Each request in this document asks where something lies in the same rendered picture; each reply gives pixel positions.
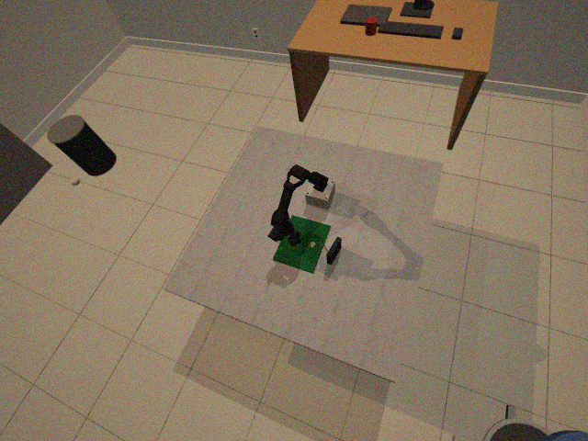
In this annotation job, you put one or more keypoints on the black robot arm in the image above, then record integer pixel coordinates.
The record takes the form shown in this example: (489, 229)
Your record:
(280, 217)

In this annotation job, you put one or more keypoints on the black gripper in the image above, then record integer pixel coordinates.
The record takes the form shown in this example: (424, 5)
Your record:
(293, 238)

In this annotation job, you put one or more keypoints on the green circuit board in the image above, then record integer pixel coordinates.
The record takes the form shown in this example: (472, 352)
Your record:
(304, 255)

